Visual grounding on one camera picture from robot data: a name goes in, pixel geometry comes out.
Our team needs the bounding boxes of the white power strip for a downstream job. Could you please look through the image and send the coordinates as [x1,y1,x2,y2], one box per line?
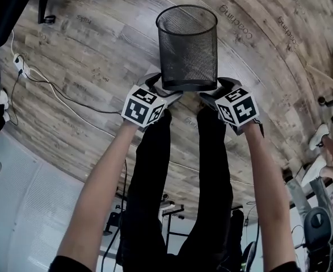
[12,54,31,78]

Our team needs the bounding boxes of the light wooden desk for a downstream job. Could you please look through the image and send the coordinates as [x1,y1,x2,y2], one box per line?
[305,61,333,101]

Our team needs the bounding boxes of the white window blinds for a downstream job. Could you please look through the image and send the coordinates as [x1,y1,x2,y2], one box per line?
[0,129,121,272]

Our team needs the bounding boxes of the person's right leg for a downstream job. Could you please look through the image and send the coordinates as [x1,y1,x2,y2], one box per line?
[177,105,235,272]

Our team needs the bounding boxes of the person's right forearm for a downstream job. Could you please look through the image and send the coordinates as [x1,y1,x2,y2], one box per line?
[244,122,297,266]

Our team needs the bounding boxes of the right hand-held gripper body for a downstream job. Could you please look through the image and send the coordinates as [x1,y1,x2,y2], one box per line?
[208,86,265,138]

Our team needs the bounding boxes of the left hand-held gripper cable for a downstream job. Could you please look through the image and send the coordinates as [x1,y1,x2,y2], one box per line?
[102,159,128,267]

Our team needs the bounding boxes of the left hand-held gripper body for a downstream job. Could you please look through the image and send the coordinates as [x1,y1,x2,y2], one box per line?
[121,84,175,129]

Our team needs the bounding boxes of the white floor cable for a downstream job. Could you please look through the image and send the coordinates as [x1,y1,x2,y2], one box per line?
[10,29,138,147]

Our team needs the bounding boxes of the person's leg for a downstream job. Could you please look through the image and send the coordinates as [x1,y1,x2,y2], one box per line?
[117,108,173,272]
[177,105,235,272]

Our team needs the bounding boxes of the black metal frame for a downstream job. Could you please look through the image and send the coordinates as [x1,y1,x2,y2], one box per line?
[162,201,190,249]

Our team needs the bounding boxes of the person's left leg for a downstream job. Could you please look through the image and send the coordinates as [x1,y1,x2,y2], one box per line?
[117,108,173,272]

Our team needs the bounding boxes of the black wire mesh wastebasket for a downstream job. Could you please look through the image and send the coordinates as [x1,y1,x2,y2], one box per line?
[155,4,219,92]

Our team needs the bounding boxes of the person's left forearm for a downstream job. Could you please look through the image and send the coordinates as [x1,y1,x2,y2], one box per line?
[57,120,145,263]

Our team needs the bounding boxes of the person's black shirt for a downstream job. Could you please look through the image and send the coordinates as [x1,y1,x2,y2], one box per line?
[49,254,302,272]

